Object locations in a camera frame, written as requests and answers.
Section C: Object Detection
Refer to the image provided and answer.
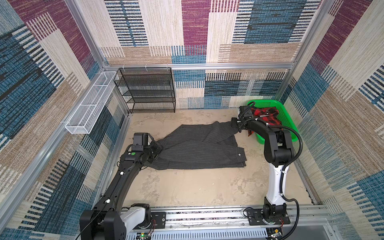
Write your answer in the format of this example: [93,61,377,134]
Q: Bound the green plastic basket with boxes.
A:
[247,100,298,132]

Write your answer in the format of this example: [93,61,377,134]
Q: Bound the dark grey striped shirt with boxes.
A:
[145,122,247,170]

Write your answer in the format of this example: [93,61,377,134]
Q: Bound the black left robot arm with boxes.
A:
[76,133,163,240]

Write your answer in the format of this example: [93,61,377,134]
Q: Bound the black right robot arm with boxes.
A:
[231,105,303,225]

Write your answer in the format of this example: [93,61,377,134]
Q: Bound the red black plaid shirt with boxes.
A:
[251,107,282,125]

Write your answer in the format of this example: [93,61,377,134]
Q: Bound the black wire shelf rack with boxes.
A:
[115,67,176,114]

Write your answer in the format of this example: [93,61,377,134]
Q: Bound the black corrugated cable conduit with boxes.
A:
[238,101,304,240]

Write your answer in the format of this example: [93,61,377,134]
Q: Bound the white wire mesh tray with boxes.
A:
[65,72,117,135]

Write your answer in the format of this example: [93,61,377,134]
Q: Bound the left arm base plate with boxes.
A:
[134,212,167,231]

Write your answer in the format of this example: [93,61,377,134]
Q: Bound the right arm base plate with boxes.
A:
[243,208,291,226]

